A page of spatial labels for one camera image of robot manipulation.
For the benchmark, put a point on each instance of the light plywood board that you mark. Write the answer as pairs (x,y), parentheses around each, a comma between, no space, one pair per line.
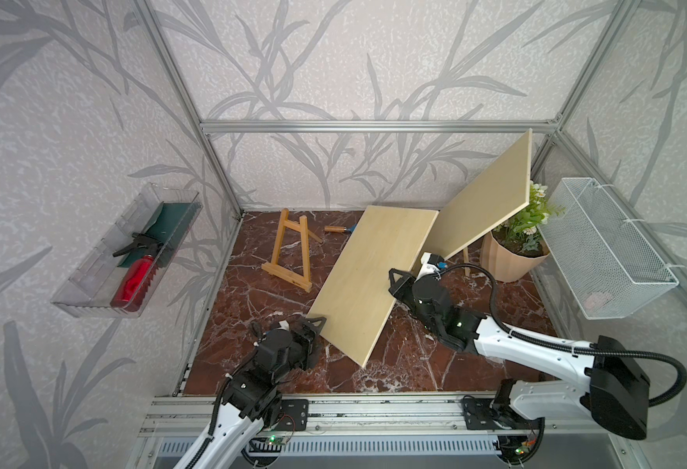
(355,301)

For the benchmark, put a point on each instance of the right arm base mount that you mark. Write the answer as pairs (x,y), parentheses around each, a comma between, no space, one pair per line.
(482,414)

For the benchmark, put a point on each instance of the pink item in basket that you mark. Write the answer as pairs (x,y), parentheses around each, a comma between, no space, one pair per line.
(597,300)

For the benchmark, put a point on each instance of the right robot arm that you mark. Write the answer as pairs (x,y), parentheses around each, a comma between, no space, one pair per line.
(597,380)

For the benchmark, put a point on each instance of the clear plastic wall bin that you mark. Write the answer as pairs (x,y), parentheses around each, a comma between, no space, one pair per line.
(122,271)

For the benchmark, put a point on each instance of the blue garden fork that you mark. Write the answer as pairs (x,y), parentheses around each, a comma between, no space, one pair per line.
(339,230)

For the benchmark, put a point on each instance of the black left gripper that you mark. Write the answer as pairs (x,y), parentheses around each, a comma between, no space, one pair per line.
(306,344)

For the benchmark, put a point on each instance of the aluminium frame rails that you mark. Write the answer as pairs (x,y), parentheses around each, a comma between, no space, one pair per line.
(627,115)

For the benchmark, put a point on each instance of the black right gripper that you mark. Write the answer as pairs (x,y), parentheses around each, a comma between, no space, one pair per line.
(393,285)

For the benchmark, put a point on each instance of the beige ribbed flower pot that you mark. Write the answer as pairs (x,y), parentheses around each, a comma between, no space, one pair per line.
(505,265)

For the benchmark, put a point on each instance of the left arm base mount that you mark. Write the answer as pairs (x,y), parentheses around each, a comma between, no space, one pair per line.
(289,415)

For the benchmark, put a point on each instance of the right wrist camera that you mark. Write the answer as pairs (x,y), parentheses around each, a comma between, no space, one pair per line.
(431,264)

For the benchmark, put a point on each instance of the green white-flowered plant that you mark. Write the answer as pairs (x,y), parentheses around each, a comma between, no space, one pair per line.
(521,233)

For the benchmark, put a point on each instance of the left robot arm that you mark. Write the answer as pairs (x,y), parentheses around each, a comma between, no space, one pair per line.
(249,399)

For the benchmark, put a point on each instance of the white wire mesh basket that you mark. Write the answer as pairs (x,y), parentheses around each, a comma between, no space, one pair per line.
(598,247)

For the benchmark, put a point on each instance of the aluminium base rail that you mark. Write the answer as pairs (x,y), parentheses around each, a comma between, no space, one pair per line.
(421,424)

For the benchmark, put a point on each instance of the red spray bottle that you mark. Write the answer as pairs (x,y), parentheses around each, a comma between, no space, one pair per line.
(131,293)

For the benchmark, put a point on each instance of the green flat sheet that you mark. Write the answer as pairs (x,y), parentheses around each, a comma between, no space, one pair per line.
(163,231)

